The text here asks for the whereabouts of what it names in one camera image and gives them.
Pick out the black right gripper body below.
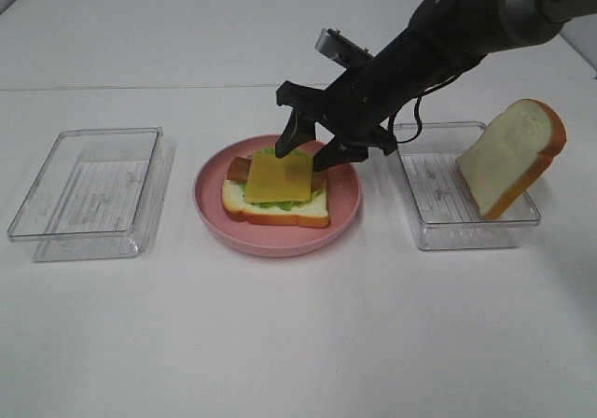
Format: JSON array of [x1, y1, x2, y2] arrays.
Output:
[[276, 35, 448, 152]]

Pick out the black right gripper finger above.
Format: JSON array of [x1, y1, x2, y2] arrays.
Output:
[[274, 107, 318, 159], [312, 137, 368, 172]]

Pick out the yellow cheese slice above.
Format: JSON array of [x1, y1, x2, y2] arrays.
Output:
[[244, 151, 313, 203]]

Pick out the bread slice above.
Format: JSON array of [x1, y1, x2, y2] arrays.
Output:
[[456, 99, 567, 220], [221, 180, 330, 228]]

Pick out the brown bacon strip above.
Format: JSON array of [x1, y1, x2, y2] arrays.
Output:
[[227, 157, 328, 191]]

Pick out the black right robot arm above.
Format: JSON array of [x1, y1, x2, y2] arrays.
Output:
[[274, 0, 596, 172]]

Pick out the pink round plate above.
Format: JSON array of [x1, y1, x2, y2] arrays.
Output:
[[194, 135, 362, 258]]

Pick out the clear right plastic tray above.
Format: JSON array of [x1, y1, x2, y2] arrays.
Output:
[[385, 121, 541, 251]]

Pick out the clear plastic tray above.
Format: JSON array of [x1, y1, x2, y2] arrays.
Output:
[[7, 127, 174, 262], [385, 121, 541, 251]]

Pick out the clear left plastic tray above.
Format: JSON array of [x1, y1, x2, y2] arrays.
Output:
[[7, 127, 174, 262]]

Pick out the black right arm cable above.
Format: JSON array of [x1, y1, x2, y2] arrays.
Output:
[[386, 63, 481, 145]]

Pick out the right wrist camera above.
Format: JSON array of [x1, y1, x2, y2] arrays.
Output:
[[314, 28, 373, 69]]

